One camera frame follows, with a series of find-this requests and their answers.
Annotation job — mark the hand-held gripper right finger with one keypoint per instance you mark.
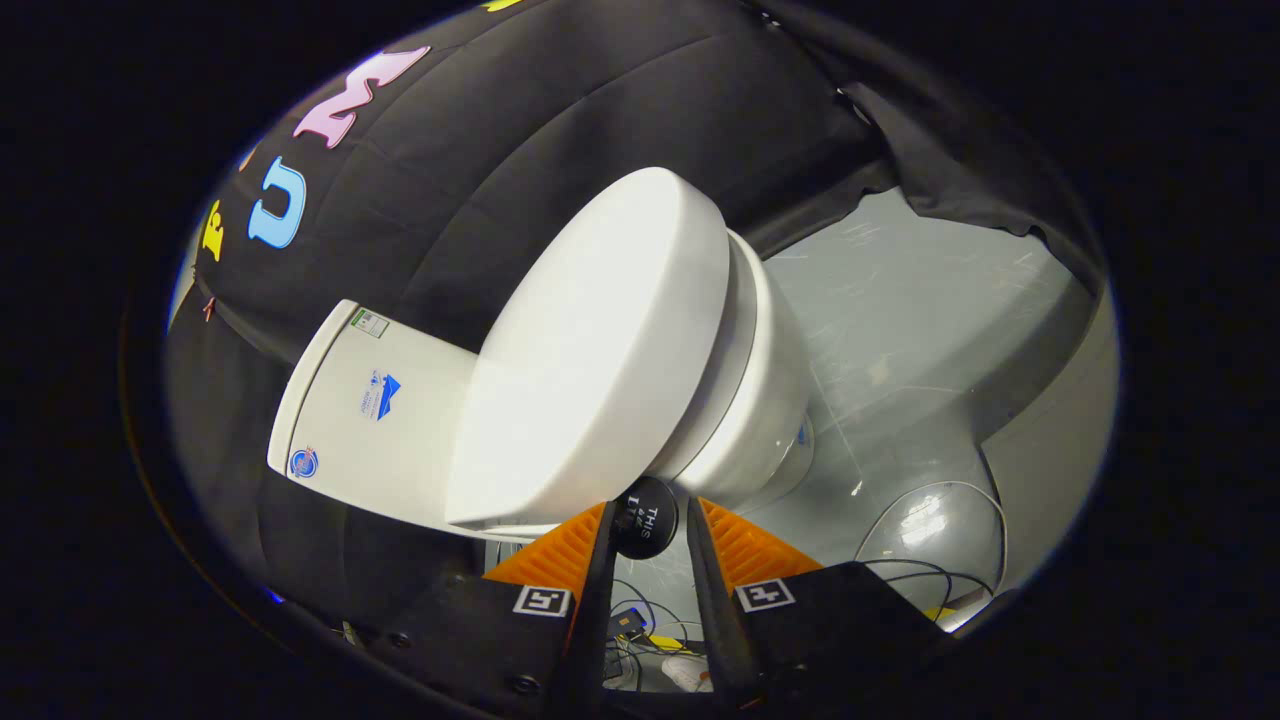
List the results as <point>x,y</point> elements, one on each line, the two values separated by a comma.
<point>712,610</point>

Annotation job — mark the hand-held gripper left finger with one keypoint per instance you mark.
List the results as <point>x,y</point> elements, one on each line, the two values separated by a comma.
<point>598,600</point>

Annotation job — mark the white toilet lid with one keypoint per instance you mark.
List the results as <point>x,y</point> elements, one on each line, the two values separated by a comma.
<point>590,350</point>

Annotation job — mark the white ceramic toilet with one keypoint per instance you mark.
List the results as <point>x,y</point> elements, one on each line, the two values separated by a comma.
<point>400,440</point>

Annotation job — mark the white toilet seat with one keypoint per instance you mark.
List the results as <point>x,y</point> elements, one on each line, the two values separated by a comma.
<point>737,340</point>

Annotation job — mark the white toilet tank cover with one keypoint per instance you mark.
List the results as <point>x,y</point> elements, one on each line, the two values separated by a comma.
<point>300,400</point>

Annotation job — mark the black backdrop cloth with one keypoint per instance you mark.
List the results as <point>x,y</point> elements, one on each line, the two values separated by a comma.
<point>480,150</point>

